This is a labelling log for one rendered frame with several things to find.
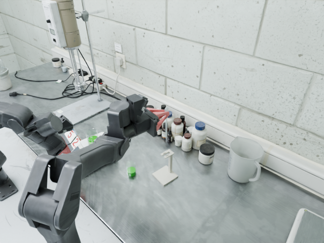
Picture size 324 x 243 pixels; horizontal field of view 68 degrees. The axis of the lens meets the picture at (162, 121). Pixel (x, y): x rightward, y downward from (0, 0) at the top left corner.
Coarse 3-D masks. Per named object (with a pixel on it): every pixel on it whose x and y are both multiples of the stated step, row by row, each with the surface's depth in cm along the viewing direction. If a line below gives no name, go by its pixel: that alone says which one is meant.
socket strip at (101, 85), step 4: (72, 68) 185; (72, 72) 181; (80, 76) 175; (84, 76) 174; (88, 76) 174; (84, 80) 173; (92, 84) 168; (100, 84) 164; (104, 84) 165; (96, 88) 166; (100, 88) 164
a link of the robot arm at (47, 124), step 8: (32, 112) 85; (48, 112) 81; (8, 120) 77; (32, 120) 82; (40, 120) 79; (48, 120) 79; (56, 120) 82; (16, 128) 78; (24, 128) 79; (40, 128) 80; (48, 128) 80; (56, 128) 81
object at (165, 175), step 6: (168, 150) 98; (168, 156) 95; (168, 162) 101; (162, 168) 105; (168, 168) 103; (156, 174) 103; (162, 174) 103; (168, 174) 103; (174, 174) 103; (162, 180) 100; (168, 180) 100
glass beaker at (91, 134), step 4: (92, 128) 104; (84, 132) 102; (88, 132) 104; (92, 132) 105; (96, 132) 104; (88, 136) 101; (92, 136) 101; (96, 136) 102; (88, 140) 102; (92, 140) 102; (88, 144) 104
